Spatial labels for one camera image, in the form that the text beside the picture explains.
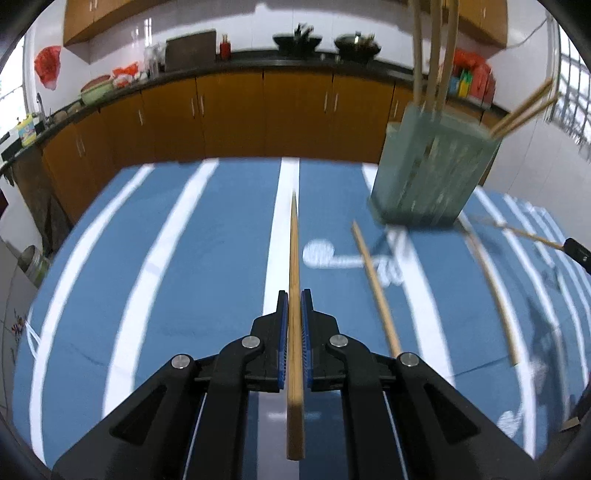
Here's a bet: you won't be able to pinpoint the dark cutting board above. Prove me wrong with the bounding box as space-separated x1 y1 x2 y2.
164 29 216 73

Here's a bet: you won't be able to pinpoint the red gift bags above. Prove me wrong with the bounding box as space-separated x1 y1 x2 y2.
452 48 496 109

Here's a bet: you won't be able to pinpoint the black wok with lid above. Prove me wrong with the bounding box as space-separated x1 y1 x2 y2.
334 32 382 64

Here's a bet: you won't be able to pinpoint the yellow detergent bottle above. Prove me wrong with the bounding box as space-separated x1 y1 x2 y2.
17 114 37 147

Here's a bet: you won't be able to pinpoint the black wok left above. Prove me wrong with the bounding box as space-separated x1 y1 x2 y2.
273 23 322 57

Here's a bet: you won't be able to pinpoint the red chopstick jar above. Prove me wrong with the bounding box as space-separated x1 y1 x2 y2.
219 34 231 61

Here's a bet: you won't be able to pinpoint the green basin on counter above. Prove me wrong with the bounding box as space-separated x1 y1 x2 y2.
80 75 114 105

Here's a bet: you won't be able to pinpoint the window with grille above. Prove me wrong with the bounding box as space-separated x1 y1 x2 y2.
552 26 590 160

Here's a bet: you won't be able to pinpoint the brown kitchen base cabinets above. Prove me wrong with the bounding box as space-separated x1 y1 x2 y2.
1 52 413 254

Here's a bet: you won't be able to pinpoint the blue striped table cloth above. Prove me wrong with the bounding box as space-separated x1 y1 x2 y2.
11 159 590 467

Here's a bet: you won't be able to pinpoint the red plastic bag on wall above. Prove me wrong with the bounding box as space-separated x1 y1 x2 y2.
34 45 62 91

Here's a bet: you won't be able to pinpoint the colourful small boxes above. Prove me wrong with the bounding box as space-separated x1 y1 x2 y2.
448 69 474 98

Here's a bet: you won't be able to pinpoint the wooden chopstick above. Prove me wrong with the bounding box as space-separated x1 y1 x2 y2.
352 221 403 358
287 194 304 461
435 0 459 112
469 216 564 251
492 94 560 139
409 0 423 107
490 77 553 137
456 213 529 366
424 0 442 112

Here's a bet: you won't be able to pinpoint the green perforated utensil holder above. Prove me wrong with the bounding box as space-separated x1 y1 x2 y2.
369 103 500 228

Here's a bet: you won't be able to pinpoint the brown upper wall cabinet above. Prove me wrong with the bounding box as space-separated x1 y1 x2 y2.
63 0 509 50

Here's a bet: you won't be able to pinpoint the metal pot on floor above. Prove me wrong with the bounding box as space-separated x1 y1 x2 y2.
18 245 50 288

